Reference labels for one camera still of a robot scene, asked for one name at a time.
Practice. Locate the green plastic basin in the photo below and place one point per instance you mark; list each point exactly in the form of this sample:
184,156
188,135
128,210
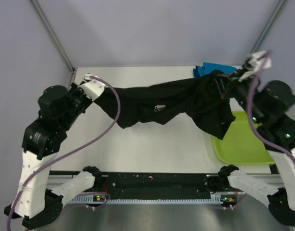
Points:
240,146

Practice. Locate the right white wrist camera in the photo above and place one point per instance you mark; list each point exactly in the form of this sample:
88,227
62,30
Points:
254,64

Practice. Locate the dark blue folded shirt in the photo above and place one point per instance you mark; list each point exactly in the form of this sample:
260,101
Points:
197,71

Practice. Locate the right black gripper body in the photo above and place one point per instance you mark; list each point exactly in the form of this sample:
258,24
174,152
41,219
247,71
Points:
237,89

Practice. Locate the left aluminium frame post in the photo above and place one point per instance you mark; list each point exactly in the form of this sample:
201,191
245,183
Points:
51,34

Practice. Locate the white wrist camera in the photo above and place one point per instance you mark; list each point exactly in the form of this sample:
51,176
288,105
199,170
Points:
254,64
92,86

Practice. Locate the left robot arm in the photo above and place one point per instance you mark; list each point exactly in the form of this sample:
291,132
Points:
59,108

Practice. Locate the right aluminium frame post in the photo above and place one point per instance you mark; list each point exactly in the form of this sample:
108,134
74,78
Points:
272,19

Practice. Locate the black t shirt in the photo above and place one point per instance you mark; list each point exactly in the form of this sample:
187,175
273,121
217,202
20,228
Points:
199,98

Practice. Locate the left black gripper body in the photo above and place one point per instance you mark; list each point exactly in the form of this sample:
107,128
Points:
80,102

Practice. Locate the aluminium frame post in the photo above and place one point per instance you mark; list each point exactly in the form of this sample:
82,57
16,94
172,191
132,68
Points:
51,34
272,19

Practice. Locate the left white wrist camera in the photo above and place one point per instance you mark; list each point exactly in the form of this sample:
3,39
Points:
92,86

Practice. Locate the top blue folded shirt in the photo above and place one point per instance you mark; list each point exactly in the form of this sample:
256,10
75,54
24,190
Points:
207,68

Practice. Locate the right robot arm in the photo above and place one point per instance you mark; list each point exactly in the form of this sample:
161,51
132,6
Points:
266,113

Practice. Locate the light blue cable duct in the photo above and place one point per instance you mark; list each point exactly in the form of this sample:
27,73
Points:
215,199

